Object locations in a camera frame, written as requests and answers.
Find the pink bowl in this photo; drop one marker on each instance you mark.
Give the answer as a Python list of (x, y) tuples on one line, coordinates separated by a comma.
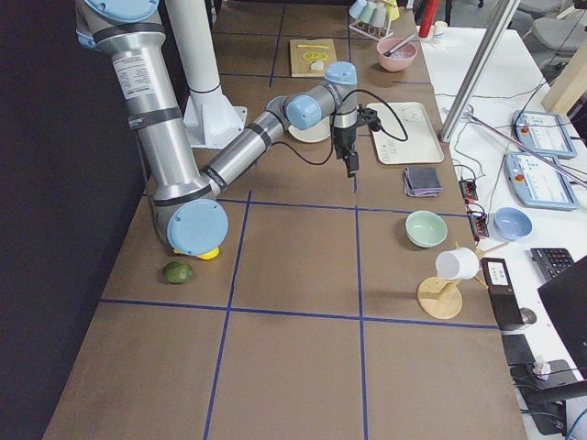
[(390, 65)]

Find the near teach pendant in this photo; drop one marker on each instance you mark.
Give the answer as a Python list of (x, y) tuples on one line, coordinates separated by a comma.
[(538, 185)]

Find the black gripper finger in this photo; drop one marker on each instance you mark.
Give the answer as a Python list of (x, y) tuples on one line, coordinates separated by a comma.
[(352, 163)]

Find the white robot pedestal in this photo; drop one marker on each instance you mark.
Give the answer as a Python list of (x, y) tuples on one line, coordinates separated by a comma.
[(211, 121)]

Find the black keyboard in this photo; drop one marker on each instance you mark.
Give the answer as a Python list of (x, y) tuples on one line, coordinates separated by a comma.
[(551, 261)]

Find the yellow plastic knife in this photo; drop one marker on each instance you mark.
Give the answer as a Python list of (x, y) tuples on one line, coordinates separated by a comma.
[(312, 46)]

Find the green bowl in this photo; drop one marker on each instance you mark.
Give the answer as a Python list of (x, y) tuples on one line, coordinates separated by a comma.
[(425, 229)]

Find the yellow lemon near lime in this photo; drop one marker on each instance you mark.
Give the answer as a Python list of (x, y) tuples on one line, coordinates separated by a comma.
[(212, 254)]

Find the clear ice cubes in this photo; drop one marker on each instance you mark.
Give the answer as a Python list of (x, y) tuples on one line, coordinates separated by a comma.
[(403, 54)]

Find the blue bowl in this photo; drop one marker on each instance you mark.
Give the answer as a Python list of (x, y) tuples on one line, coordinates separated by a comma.
[(512, 224)]

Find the wooden cutting board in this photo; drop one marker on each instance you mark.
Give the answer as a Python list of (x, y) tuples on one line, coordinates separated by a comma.
[(301, 68)]

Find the cream round plate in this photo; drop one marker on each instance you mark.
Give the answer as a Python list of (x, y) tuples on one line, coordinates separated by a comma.
[(311, 135)]

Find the far teach pendant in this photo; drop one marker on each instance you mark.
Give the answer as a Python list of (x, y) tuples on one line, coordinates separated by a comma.
[(546, 133)]

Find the teach pendant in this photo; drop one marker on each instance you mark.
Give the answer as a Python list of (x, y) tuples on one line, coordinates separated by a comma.
[(546, 133), (538, 185)]

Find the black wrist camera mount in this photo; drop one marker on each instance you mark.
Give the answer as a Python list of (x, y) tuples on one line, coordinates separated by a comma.
[(368, 117)]

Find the small paper cup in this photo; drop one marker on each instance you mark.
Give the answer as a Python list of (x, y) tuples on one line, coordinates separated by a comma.
[(439, 30)]

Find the black box white label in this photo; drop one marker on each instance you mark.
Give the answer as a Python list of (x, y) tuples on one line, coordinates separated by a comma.
[(505, 307)]

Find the red bottle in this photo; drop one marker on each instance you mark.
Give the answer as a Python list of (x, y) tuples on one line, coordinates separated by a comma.
[(428, 17)]

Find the white mug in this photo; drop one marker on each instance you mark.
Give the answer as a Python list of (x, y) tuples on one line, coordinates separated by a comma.
[(458, 264)]

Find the aluminium frame post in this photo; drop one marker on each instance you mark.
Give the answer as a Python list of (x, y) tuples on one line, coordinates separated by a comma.
[(501, 17)]

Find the wooden mug stand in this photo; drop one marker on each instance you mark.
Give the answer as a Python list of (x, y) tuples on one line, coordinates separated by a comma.
[(441, 298)]

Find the grey folded cloth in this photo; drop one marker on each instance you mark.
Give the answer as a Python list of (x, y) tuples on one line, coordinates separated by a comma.
[(421, 182)]

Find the black laptop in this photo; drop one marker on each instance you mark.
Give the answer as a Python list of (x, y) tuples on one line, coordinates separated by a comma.
[(564, 299)]

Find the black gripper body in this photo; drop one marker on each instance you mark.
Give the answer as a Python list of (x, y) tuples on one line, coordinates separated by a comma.
[(343, 142)]

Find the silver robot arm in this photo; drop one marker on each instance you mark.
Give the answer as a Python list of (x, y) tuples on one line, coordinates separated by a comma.
[(192, 164)]

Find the cream bear tray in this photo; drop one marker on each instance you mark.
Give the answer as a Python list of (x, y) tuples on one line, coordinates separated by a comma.
[(421, 145)]

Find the white cup rack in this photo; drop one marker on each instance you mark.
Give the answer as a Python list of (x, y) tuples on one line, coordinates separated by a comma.
[(373, 19)]

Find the green lime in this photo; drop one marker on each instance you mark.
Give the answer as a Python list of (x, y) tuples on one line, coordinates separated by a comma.
[(177, 272)]

